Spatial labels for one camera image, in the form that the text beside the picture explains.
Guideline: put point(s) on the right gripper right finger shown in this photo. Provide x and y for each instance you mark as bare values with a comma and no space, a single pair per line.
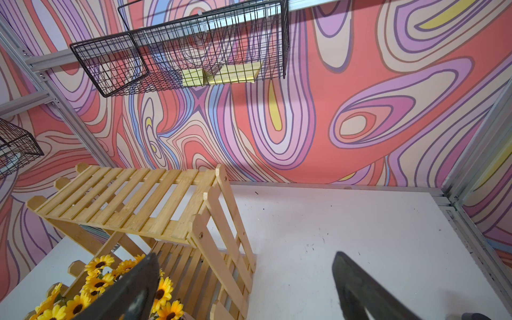
362,297

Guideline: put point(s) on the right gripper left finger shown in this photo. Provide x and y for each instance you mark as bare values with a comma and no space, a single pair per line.
131,297

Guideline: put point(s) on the sunflower pot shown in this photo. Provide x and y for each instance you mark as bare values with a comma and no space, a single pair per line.
100,276

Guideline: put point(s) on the wooden two-tier shelf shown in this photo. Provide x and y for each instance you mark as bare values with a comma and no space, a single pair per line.
189,219

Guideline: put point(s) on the yellow sticky notes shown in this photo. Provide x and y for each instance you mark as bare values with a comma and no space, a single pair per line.
238,73

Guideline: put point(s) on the left black wire basket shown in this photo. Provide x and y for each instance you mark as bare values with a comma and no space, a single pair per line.
18,148

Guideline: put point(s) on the black wire basket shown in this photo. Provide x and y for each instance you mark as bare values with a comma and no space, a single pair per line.
152,58
18,148

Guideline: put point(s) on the back black wire basket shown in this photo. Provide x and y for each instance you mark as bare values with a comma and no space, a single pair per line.
152,58

